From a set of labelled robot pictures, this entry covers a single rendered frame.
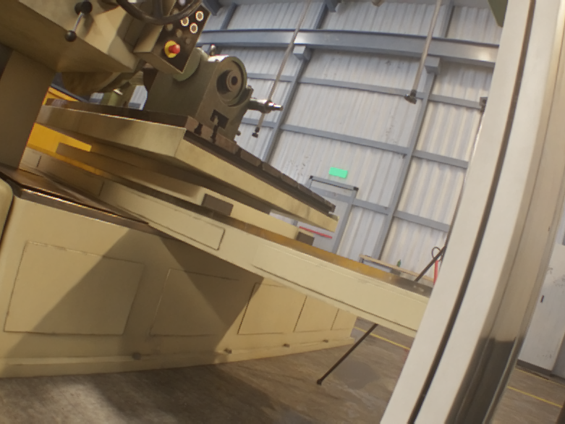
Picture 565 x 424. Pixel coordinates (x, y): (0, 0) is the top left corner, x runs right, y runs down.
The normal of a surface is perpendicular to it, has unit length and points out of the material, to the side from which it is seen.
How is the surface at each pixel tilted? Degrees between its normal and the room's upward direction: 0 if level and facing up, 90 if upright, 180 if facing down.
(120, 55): 90
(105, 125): 90
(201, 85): 90
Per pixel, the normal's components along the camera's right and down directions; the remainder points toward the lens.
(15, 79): 0.82, 0.26
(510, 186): -0.62, -0.25
